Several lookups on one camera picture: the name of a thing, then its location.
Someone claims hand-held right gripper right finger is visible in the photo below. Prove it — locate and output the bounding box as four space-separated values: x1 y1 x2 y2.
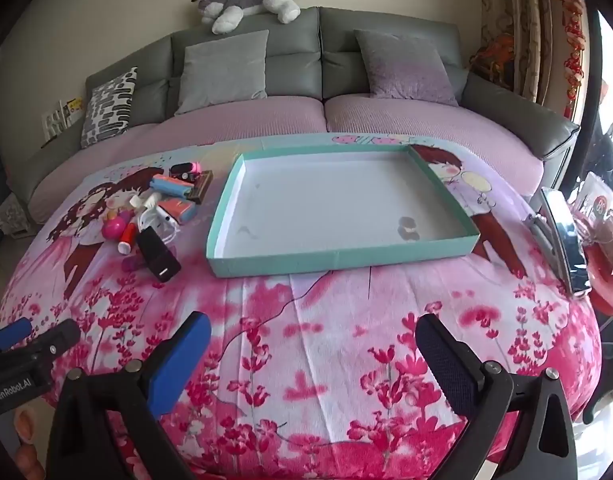
415 314 579 480

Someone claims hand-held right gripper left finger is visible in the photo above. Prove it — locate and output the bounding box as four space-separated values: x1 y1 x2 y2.
45 311 213 480

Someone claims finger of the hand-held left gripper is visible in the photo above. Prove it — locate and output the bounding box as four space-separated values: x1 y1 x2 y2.
0 317 33 353
16 318 82 366

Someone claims small black box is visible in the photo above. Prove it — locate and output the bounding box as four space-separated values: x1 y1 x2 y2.
136 226 182 283

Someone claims red white glue stick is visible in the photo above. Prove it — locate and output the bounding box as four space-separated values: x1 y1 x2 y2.
118 220 138 256

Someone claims teal cardboard box tray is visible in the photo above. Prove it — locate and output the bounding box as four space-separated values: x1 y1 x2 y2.
206 143 482 279

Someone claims person's left hand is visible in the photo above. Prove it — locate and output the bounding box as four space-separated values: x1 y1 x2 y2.
11 407 47 480

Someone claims white lace basket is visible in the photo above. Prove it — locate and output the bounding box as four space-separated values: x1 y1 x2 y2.
0 195 37 241

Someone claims printed cartoon blanket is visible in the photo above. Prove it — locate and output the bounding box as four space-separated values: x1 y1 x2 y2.
0 132 604 480

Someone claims orange blue foam block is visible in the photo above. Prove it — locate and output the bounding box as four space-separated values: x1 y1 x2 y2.
149 174 194 199
156 197 198 222

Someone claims shiny chrome object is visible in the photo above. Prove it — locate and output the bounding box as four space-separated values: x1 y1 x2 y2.
523 187 588 299

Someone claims white rack with booklets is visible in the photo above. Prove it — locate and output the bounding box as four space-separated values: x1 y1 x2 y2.
40 97 85 144

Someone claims black white patterned pillow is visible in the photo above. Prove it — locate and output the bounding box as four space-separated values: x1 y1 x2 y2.
80 66 138 149

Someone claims mauve textured sofa cover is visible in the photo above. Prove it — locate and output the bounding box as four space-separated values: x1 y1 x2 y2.
26 94 544 223

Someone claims plain grey pillow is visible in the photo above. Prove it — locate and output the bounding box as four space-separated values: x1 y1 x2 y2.
175 30 270 115

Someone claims lilac grey velvet pillow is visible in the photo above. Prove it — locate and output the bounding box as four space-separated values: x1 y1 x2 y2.
353 29 459 107

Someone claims orange red ornament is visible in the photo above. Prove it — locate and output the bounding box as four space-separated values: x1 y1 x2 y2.
469 34 517 86

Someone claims grey leather sofa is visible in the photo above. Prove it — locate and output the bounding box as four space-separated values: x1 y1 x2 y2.
0 7 579 211

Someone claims beige patterned curtain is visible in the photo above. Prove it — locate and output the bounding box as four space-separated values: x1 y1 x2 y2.
476 0 562 106

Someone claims red hanging decoration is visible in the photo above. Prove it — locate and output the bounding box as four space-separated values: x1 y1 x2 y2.
553 0 589 121

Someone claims grey white husky plush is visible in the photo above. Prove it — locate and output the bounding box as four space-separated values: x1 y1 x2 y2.
191 0 302 35

